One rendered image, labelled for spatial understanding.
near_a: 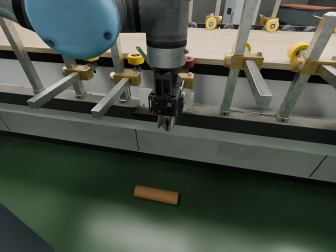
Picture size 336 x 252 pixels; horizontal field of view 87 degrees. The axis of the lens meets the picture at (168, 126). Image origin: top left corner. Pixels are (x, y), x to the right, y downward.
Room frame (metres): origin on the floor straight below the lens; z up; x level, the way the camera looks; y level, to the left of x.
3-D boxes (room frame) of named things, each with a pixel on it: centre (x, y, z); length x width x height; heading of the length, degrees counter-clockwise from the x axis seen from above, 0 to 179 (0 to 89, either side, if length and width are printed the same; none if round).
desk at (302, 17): (5.92, -3.81, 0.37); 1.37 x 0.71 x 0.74; 19
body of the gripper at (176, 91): (0.41, 0.00, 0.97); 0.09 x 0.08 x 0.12; 168
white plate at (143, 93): (0.73, 0.01, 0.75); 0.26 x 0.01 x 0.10; 78
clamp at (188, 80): (0.74, -0.04, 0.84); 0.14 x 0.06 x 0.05; 78
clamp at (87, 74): (0.84, 0.45, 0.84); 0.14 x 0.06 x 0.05; 78
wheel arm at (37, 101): (0.75, 0.45, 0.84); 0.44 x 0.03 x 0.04; 168
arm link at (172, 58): (0.42, 0.00, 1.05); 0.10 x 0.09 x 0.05; 78
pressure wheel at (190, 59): (0.85, -0.08, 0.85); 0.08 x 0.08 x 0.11
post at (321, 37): (0.64, -0.51, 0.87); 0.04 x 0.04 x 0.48; 78
